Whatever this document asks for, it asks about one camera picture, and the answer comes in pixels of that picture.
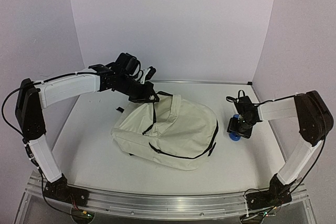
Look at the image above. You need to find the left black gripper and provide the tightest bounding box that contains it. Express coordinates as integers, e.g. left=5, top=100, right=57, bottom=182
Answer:
left=117, top=74, right=160, bottom=103

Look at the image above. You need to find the blue pencil case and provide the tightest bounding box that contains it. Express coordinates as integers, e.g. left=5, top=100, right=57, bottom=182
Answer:
left=227, top=114, right=241, bottom=142

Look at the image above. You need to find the cream canvas backpack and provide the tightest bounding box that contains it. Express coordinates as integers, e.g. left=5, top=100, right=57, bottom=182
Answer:
left=111, top=91, right=219, bottom=171

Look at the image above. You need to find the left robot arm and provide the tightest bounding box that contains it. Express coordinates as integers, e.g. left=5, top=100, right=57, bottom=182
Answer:
left=1, top=53, right=159, bottom=200

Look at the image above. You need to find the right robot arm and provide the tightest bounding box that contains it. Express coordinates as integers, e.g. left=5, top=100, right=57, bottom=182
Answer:
left=226, top=90, right=334, bottom=185

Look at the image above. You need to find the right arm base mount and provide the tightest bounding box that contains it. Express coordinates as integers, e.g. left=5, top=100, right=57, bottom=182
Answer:
left=244, top=174, right=293, bottom=210

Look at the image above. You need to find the aluminium front rail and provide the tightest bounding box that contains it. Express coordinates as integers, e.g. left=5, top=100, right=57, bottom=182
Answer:
left=25, top=170, right=312, bottom=221

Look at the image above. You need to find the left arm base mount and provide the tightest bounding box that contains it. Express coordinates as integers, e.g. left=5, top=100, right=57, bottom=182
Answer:
left=43, top=174, right=89, bottom=208

